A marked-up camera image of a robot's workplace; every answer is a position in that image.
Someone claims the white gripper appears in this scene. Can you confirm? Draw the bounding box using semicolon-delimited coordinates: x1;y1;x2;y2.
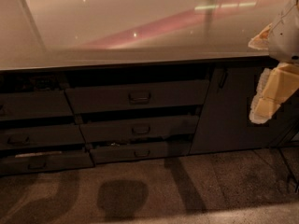
249;0;299;124

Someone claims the dark drawer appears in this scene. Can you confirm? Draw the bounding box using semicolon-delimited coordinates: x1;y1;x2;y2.
0;91;72;121
0;150;93;175
0;125;84;150
90;141;192;164
80;116;199;143
65;80;209;114

